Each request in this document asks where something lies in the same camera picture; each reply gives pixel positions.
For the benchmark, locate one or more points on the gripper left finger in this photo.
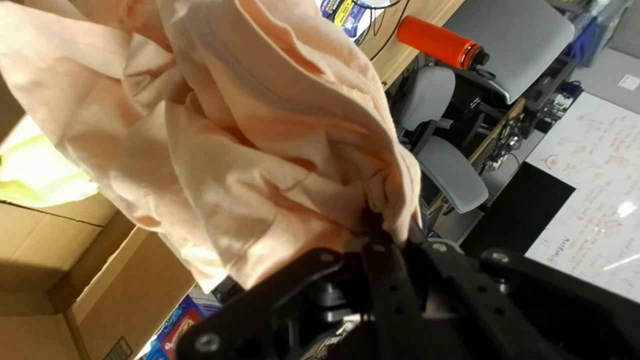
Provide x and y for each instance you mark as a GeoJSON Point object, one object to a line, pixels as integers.
{"type": "Point", "coordinates": [300, 295]}

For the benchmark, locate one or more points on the blue and red packet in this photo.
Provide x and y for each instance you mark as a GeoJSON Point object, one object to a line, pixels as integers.
{"type": "Point", "coordinates": [175, 327]}

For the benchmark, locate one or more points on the cardboard box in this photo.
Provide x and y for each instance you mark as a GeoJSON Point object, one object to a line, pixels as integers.
{"type": "Point", "coordinates": [65, 280]}

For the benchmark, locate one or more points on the whiteboard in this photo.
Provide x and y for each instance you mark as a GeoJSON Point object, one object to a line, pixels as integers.
{"type": "Point", "coordinates": [595, 195]}

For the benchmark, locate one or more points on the yellow-green cloth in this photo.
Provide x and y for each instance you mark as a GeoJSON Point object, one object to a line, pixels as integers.
{"type": "Point", "coordinates": [42, 175]}

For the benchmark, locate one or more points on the grey office chair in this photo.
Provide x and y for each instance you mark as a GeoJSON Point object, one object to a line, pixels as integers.
{"type": "Point", "coordinates": [452, 172]}
{"type": "Point", "coordinates": [500, 40]}

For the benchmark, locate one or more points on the peach pink cloth garment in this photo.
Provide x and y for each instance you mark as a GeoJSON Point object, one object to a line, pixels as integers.
{"type": "Point", "coordinates": [225, 140]}

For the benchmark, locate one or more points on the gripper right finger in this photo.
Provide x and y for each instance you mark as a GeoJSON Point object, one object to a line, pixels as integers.
{"type": "Point", "coordinates": [525, 300]}

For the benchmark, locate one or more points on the orange water bottle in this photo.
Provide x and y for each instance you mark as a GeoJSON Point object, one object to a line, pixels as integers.
{"type": "Point", "coordinates": [440, 42]}

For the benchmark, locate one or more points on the blue and yellow packet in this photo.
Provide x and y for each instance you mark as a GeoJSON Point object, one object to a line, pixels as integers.
{"type": "Point", "coordinates": [345, 15]}

